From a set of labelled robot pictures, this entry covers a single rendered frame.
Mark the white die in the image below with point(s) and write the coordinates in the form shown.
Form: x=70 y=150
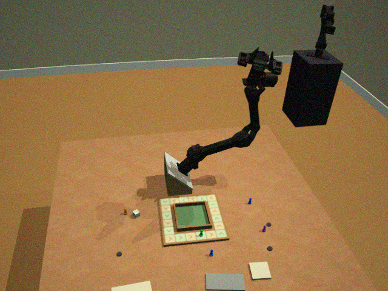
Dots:
x=136 y=213

